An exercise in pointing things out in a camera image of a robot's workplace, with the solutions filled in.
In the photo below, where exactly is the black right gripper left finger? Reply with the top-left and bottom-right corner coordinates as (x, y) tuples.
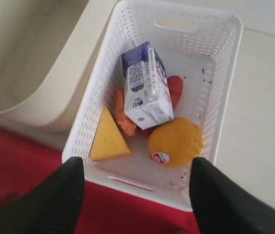
(0, 157), (85, 234)

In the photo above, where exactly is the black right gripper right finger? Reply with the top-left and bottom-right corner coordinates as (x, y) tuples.
(189, 157), (275, 234)

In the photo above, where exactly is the yellow lemon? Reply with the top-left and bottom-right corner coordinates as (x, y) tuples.
(147, 117), (203, 168)

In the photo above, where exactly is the yellow cheese block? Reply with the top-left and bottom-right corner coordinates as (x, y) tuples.
(90, 107), (132, 161)

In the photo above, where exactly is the blue white milk carton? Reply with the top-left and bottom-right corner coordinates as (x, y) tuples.
(121, 41), (174, 130)

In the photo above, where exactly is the red sausage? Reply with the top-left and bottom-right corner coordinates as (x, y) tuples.
(139, 75), (184, 137)

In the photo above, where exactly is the red scalloped table cloth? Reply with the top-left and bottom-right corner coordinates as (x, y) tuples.
(0, 128), (199, 234)

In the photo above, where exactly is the white woven plastic basket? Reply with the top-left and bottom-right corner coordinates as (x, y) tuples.
(62, 0), (243, 211)

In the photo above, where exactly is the cream plastic bin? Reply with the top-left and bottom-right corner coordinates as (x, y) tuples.
(0, 0), (115, 131)

